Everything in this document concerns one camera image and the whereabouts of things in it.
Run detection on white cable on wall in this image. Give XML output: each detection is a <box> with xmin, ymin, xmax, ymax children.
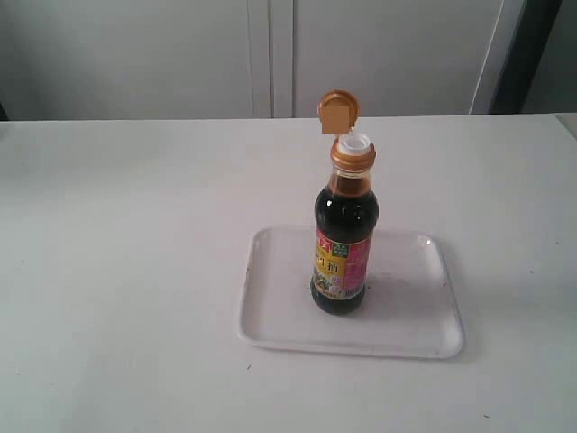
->
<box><xmin>467</xmin><ymin>0</ymin><xmax>507</xmax><ymax>116</ymax></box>

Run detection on white plastic tray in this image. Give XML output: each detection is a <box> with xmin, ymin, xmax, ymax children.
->
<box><xmin>238</xmin><ymin>226</ymin><xmax>464</xmax><ymax>360</ymax></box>

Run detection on dark soy sauce bottle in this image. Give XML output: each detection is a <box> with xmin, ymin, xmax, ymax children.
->
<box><xmin>310</xmin><ymin>89</ymin><xmax>379</xmax><ymax>316</ymax></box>

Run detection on white background cabinet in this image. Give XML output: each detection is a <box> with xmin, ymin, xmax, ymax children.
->
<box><xmin>1</xmin><ymin>1</ymin><xmax>524</xmax><ymax>120</ymax></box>

